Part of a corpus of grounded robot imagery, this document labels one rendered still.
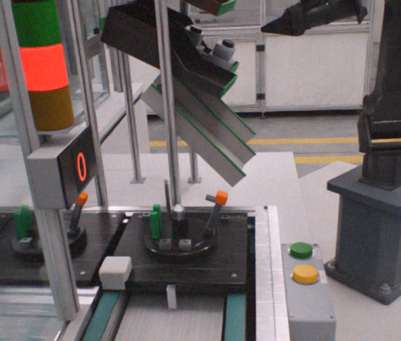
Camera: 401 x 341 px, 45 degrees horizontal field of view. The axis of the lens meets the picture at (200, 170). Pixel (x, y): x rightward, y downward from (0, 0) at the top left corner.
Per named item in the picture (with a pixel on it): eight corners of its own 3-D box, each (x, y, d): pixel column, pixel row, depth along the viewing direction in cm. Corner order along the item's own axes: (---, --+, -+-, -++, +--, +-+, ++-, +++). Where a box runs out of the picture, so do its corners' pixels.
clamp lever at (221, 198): (215, 227, 88) (228, 193, 85) (213, 233, 86) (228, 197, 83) (196, 221, 88) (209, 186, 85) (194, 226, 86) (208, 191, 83)
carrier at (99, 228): (127, 220, 102) (120, 166, 97) (92, 291, 80) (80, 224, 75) (18, 220, 105) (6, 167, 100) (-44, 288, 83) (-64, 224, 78)
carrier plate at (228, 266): (248, 220, 99) (247, 211, 98) (246, 293, 77) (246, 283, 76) (133, 220, 102) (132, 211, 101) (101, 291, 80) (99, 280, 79)
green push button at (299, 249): (311, 251, 87) (311, 241, 86) (313, 263, 83) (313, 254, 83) (288, 250, 88) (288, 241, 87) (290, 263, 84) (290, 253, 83)
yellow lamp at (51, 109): (80, 118, 63) (74, 81, 61) (66, 130, 59) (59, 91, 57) (43, 119, 64) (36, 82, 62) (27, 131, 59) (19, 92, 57)
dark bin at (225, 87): (234, 84, 109) (247, 54, 106) (220, 99, 98) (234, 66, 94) (125, 32, 112) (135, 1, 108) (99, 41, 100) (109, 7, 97)
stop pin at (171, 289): (177, 304, 79) (176, 284, 78) (177, 309, 78) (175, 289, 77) (169, 304, 79) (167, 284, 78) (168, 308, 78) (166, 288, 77)
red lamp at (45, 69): (74, 80, 61) (68, 41, 59) (59, 90, 57) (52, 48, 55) (36, 82, 62) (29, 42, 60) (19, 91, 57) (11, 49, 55)
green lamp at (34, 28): (68, 40, 59) (61, -2, 57) (52, 47, 55) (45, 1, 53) (29, 42, 60) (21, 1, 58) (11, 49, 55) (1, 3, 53)
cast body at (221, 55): (231, 72, 120) (242, 45, 116) (227, 76, 116) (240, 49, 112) (200, 57, 120) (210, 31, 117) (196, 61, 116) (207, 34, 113)
